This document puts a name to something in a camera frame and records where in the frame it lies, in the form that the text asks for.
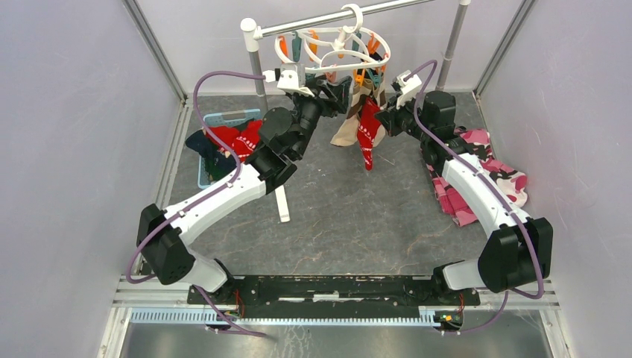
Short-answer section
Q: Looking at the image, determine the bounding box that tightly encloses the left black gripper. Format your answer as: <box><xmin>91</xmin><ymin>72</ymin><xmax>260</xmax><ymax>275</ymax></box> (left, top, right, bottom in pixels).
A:
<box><xmin>292</xmin><ymin>75</ymin><xmax>353</xmax><ymax>159</ymax></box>

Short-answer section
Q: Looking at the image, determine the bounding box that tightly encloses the white clip hanger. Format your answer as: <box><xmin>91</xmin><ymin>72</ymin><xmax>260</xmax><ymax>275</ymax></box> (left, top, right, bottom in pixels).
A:
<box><xmin>274</xmin><ymin>4</ymin><xmax>391</xmax><ymax>75</ymax></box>

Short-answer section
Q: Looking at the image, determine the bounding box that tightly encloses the light blue plastic basket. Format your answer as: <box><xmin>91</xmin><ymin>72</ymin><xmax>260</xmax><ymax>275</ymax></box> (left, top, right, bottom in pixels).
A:
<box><xmin>197</xmin><ymin>109</ymin><xmax>262</xmax><ymax>189</ymax></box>

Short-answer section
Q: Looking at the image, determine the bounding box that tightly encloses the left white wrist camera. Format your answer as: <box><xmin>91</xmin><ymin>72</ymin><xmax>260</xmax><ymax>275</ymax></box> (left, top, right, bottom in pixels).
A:
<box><xmin>262</xmin><ymin>63</ymin><xmax>315</xmax><ymax>97</ymax></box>

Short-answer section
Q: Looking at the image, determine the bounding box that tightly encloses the orange clothespin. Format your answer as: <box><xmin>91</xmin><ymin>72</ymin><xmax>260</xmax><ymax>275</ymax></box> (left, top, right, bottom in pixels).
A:
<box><xmin>277</xmin><ymin>35</ymin><xmax>288</xmax><ymax>58</ymax></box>
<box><xmin>367</xmin><ymin>35</ymin><xmax>381</xmax><ymax>55</ymax></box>
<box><xmin>353</xmin><ymin>69</ymin><xmax>367</xmax><ymax>86</ymax></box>

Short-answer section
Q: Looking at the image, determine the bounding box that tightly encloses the navy blue sock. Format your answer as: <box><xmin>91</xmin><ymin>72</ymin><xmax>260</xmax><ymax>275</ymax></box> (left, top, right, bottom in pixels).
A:
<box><xmin>185</xmin><ymin>130</ymin><xmax>234</xmax><ymax>177</ymax></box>

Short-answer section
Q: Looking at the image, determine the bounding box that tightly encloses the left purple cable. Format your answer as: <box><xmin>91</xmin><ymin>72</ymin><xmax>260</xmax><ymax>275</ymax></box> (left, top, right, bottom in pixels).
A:
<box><xmin>124</xmin><ymin>70</ymin><xmax>270</xmax><ymax>338</ymax></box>

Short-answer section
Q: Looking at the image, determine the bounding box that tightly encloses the pink camouflage bag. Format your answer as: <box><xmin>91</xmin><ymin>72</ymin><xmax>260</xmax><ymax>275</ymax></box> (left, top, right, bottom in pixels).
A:
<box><xmin>426</xmin><ymin>126</ymin><xmax>528</xmax><ymax>227</ymax></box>

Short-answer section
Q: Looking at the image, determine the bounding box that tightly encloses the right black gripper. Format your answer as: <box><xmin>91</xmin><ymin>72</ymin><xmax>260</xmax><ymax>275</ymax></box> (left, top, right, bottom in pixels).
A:
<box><xmin>375</xmin><ymin>91</ymin><xmax>432</xmax><ymax>142</ymax></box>

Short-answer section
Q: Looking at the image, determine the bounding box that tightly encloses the pink clothespin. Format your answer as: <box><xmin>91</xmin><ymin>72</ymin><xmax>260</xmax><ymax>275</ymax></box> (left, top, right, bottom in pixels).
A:
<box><xmin>324</xmin><ymin>72</ymin><xmax>337</xmax><ymax>84</ymax></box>

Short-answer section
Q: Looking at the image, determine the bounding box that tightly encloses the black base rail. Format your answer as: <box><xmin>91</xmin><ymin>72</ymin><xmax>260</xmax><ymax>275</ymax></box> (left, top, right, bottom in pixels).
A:
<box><xmin>210</xmin><ymin>275</ymin><xmax>481</xmax><ymax>320</ymax></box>

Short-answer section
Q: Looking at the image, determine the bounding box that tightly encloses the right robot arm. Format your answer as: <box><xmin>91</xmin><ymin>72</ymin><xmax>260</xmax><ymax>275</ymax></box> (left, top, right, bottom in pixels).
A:
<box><xmin>376</xmin><ymin>91</ymin><xmax>553</xmax><ymax>304</ymax></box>

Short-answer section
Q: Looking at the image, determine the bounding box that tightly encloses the teal clothespin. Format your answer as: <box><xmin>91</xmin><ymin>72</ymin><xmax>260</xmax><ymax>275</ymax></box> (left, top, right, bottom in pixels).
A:
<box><xmin>368</xmin><ymin>70</ymin><xmax>383</xmax><ymax>88</ymax></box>
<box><xmin>291</xmin><ymin>31</ymin><xmax>302</xmax><ymax>63</ymax></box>

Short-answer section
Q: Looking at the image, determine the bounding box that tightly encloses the silver white drying rack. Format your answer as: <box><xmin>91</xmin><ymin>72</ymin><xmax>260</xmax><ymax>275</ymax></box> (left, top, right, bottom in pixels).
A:
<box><xmin>239</xmin><ymin>0</ymin><xmax>473</xmax><ymax>224</ymax></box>

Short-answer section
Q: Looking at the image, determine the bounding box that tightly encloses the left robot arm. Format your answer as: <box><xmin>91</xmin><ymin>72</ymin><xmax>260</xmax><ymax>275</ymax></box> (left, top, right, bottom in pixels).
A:
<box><xmin>135</xmin><ymin>75</ymin><xmax>353</xmax><ymax>304</ymax></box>

